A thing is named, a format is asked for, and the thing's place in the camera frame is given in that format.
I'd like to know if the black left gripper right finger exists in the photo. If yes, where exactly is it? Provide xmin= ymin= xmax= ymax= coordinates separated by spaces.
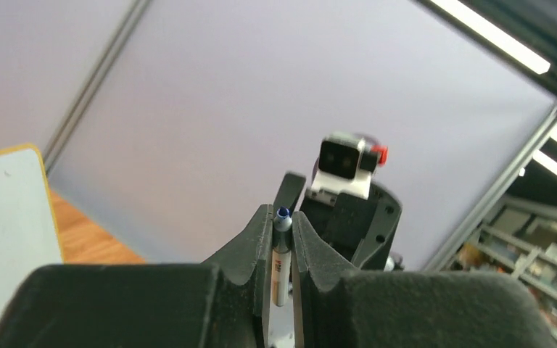
xmin=292 ymin=212 xmax=556 ymax=348

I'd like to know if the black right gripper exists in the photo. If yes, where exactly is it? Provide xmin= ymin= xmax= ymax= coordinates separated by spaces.
xmin=273 ymin=173 xmax=403 ymax=270

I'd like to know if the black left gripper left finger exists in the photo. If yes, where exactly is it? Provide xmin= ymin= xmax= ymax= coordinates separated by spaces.
xmin=0 ymin=204 xmax=273 ymax=347

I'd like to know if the white whiteboard marker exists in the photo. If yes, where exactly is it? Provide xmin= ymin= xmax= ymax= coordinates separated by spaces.
xmin=271 ymin=207 xmax=292 ymax=307

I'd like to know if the yellow framed whiteboard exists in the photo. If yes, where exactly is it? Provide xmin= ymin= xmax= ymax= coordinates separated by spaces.
xmin=0 ymin=144 xmax=62 ymax=317

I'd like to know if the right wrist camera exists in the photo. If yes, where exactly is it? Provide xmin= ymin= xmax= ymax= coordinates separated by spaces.
xmin=306 ymin=132 xmax=388 ymax=206

